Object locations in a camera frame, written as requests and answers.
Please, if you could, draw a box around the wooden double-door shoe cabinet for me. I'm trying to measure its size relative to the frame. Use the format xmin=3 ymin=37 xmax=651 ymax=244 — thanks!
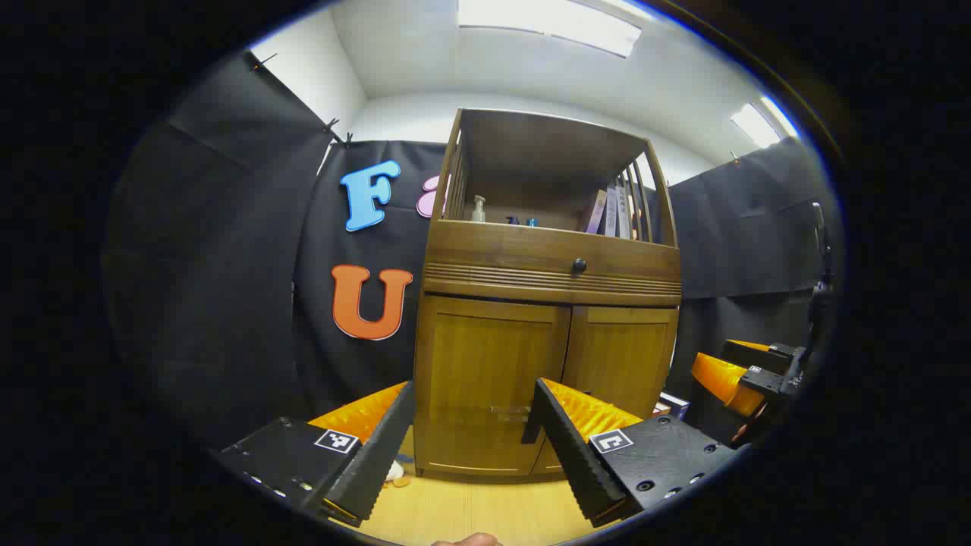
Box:
xmin=413 ymin=108 xmax=683 ymax=480

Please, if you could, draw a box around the small ceiling light panel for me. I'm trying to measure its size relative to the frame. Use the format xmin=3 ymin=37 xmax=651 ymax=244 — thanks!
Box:
xmin=730 ymin=96 xmax=799 ymax=149

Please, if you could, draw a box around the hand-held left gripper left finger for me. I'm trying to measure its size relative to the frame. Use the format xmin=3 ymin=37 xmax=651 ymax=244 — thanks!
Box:
xmin=216 ymin=380 xmax=416 ymax=529

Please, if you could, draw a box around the dark box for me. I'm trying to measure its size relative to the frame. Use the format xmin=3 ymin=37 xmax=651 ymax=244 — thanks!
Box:
xmin=654 ymin=391 xmax=691 ymax=422

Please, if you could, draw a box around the large ceiling light panel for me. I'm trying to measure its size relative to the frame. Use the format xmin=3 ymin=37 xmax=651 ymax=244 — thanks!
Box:
xmin=457 ymin=0 xmax=643 ymax=58

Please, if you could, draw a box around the wooden cabinet door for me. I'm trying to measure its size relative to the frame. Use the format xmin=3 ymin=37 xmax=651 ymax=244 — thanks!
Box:
xmin=531 ymin=305 xmax=680 ymax=477
xmin=415 ymin=293 xmax=572 ymax=478

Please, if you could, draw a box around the penguin plush toy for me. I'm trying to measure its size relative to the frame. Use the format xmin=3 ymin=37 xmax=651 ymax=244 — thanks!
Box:
xmin=382 ymin=453 xmax=415 ymax=490

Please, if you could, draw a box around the black backdrop cloth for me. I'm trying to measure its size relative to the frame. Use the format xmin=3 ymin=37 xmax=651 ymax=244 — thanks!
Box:
xmin=102 ymin=49 xmax=339 ymax=450
xmin=666 ymin=136 xmax=843 ymax=442
xmin=292 ymin=140 xmax=456 ymax=419

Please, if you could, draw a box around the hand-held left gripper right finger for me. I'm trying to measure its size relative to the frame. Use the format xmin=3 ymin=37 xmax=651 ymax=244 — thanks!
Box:
xmin=529 ymin=377 xmax=738 ymax=529

